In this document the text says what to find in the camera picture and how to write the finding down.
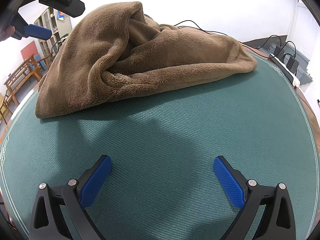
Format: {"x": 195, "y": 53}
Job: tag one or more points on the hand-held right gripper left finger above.
{"x": 96, "y": 180}

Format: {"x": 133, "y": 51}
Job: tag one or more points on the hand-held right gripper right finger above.
{"x": 228, "y": 182}

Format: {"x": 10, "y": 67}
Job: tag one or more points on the brown fleece garment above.
{"x": 150, "y": 62}

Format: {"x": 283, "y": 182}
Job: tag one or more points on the red board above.
{"x": 27, "y": 50}

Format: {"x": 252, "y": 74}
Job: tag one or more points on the grey metal cabinet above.
{"x": 62, "y": 26}

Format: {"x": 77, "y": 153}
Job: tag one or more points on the wooden chair blue seat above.
{"x": 40, "y": 61}

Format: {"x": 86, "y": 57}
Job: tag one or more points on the wooden bench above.
{"x": 17, "y": 77}

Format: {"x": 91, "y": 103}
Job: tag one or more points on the green table mat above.
{"x": 160, "y": 135}

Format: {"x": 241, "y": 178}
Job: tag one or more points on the white power strip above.
{"x": 287, "y": 73}

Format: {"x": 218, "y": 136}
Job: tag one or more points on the black plug adapter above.
{"x": 279, "y": 52}
{"x": 292, "y": 63}

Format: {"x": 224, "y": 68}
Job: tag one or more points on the grey low platform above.
{"x": 303, "y": 62}

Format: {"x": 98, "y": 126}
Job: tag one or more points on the white door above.
{"x": 308, "y": 25}

